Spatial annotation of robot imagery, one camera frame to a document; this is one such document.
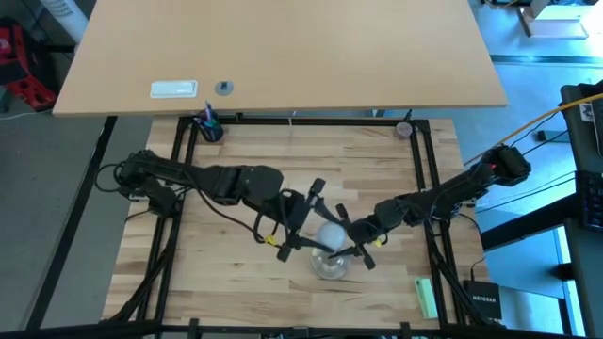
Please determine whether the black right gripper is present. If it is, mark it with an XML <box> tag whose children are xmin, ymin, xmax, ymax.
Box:
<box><xmin>329</xmin><ymin>200</ymin><xmax>410</xmax><ymax>271</ymax></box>

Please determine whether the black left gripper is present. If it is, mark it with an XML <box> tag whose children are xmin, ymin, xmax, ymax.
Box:
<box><xmin>257</xmin><ymin>177</ymin><xmax>348</xmax><ymax>263</ymax></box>

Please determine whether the white round lightbulb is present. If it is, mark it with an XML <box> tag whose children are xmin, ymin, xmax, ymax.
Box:
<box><xmin>314</xmin><ymin>221</ymin><xmax>348</xmax><ymax>253</ymax></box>

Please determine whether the clear glass bowl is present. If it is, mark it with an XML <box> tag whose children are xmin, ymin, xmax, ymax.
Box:
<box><xmin>309</xmin><ymin>244</ymin><xmax>353</xmax><ymax>281</ymax></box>

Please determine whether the light green rectangular block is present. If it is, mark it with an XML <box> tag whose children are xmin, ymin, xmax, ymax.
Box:
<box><xmin>413</xmin><ymin>277</ymin><xmax>440</xmax><ymax>321</ymax></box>

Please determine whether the black pen cup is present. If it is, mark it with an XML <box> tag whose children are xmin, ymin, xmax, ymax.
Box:
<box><xmin>195</xmin><ymin>117</ymin><xmax>225</xmax><ymax>143</ymax></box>

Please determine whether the black network router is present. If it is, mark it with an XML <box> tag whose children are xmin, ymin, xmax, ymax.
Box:
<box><xmin>462</xmin><ymin>280</ymin><xmax>504</xmax><ymax>322</ymax></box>

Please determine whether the light wooden desk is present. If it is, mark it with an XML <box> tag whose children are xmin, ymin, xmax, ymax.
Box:
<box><xmin>51</xmin><ymin>0</ymin><xmax>509</xmax><ymax>118</ymax></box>

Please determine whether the white rectangular box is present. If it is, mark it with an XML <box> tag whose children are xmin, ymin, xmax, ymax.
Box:
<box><xmin>149</xmin><ymin>79</ymin><xmax>200</xmax><ymax>100</ymax></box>

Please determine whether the black side table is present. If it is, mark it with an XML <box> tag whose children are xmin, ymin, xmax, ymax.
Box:
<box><xmin>559</xmin><ymin>82</ymin><xmax>603</xmax><ymax>339</ymax></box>

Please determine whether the black keyboard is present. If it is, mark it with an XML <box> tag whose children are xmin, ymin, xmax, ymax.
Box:
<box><xmin>575</xmin><ymin>169</ymin><xmax>603</xmax><ymax>233</ymax></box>

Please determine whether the red tool case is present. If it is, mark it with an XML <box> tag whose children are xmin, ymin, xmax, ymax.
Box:
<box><xmin>0</xmin><ymin>18</ymin><xmax>58</xmax><ymax>112</ymax></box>

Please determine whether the white roll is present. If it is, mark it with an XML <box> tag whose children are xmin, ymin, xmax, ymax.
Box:
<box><xmin>40</xmin><ymin>0</ymin><xmax>90</xmax><ymax>44</ymax></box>

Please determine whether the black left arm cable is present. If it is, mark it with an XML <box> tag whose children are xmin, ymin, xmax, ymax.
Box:
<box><xmin>186</xmin><ymin>176</ymin><xmax>284</xmax><ymax>249</ymax></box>

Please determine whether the black metal table frame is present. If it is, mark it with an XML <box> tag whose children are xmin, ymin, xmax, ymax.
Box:
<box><xmin>101</xmin><ymin>112</ymin><xmax>496</xmax><ymax>333</ymax></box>

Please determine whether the yellow cable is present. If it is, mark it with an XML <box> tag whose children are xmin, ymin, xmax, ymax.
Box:
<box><xmin>464</xmin><ymin>91</ymin><xmax>603</xmax><ymax>167</ymax></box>

